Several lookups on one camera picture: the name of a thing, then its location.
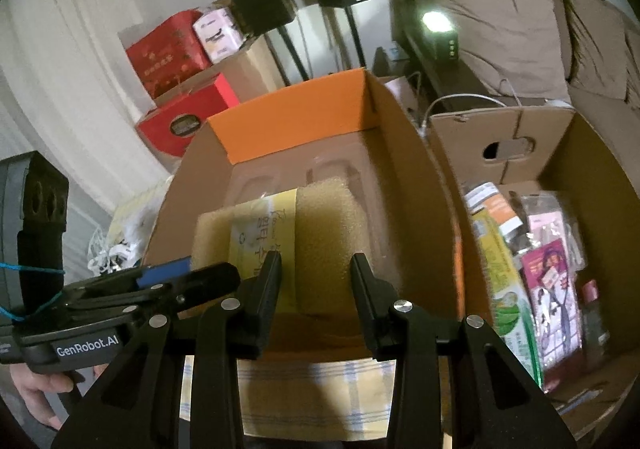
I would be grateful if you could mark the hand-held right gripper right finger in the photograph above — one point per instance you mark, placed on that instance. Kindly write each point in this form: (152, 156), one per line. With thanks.
(364, 289)

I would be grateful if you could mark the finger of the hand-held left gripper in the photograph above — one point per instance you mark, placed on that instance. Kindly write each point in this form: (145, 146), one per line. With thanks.
(162, 273)
(215, 279)

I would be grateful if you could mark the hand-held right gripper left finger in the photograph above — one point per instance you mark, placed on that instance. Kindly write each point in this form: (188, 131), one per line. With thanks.
(270, 281)

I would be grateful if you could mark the yellow sponge with paper label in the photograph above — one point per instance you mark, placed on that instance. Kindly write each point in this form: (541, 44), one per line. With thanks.
(325, 229)

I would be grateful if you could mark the orange cardboard box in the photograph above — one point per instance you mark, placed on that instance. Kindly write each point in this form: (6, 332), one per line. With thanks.
(405, 179)

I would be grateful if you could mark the person's left hand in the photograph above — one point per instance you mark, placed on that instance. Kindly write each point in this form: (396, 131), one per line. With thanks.
(45, 391)

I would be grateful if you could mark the white plastic bag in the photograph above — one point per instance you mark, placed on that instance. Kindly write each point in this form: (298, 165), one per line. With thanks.
(117, 249)

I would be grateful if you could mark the yellow checked tablecloth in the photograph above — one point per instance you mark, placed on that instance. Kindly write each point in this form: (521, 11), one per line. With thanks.
(310, 394)

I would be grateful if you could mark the green and yellow package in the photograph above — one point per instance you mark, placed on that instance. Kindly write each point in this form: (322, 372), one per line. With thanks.
(500, 279)

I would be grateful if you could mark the orange and white package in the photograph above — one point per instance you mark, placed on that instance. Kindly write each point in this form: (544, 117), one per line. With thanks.
(492, 206)

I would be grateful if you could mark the red box with oval label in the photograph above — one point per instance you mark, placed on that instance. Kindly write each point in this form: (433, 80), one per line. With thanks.
(210, 99)

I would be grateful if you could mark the magenta printed package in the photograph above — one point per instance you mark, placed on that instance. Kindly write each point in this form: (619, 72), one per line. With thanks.
(552, 309)

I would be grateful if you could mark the clear plastic package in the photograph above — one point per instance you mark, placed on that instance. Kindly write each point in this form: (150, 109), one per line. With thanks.
(547, 216)

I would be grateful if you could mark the red patterned gift box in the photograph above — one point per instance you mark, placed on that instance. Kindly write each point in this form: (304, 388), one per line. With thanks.
(165, 54)

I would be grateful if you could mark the large plain cardboard box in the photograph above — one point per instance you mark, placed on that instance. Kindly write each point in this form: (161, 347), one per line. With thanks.
(255, 66)

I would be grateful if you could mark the black speaker stand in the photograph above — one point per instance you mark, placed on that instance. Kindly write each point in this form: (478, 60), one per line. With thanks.
(292, 54)
(354, 36)

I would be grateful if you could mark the small red-capped bottle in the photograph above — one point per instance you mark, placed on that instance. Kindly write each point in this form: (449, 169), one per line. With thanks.
(595, 319)

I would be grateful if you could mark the pink and white box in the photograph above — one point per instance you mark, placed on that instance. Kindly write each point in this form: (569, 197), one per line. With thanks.
(217, 36)

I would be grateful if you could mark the brown cardboard box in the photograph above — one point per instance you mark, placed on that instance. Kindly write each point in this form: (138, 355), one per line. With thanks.
(575, 169)

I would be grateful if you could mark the lit portable lamp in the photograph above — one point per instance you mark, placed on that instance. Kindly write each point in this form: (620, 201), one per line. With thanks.
(439, 34)

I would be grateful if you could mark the brown sofa cushion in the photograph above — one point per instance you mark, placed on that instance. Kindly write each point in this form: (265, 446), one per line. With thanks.
(595, 39)
(490, 19)

